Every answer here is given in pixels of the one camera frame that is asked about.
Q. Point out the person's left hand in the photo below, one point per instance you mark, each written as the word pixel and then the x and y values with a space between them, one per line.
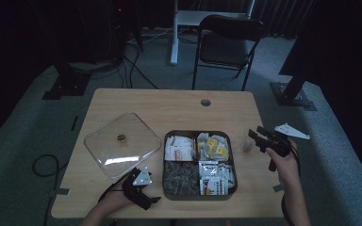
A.
pixel 114 201

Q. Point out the black folding chair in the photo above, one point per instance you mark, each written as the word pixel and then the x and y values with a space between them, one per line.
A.
pixel 223 50

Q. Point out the dark equipment tower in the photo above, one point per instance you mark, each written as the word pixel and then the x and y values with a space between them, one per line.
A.
pixel 122 28

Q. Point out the clear square lid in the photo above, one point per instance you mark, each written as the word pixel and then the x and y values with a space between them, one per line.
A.
pixel 132 150

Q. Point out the clear glass cup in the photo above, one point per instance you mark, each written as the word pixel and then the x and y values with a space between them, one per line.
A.
pixel 257 135

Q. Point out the dark square compartment box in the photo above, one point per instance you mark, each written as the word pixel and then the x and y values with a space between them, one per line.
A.
pixel 198 197

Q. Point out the dark curtain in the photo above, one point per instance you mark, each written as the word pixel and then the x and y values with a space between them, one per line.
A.
pixel 279 15

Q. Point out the black stand with base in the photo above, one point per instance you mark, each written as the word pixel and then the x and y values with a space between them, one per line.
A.
pixel 69 84
pixel 290 94

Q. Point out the pile of white green packets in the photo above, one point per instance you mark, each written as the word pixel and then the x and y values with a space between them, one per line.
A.
pixel 215 180

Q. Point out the pile of dark tea bags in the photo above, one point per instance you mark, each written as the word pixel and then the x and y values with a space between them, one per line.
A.
pixel 182 180

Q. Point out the pile of yellow tea bags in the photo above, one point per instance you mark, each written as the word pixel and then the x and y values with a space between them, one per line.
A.
pixel 213 147

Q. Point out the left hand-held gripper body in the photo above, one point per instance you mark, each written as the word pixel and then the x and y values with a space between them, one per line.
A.
pixel 142 179

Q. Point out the person's right hand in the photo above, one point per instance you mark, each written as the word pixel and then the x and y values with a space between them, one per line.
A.
pixel 287 169

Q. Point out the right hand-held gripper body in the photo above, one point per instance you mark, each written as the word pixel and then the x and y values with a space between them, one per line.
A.
pixel 279 144

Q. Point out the black strip on floor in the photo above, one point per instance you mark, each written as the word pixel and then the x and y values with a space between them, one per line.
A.
pixel 74 123

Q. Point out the grey tape piece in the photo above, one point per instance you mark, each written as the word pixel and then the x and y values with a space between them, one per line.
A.
pixel 278 188
pixel 62 191

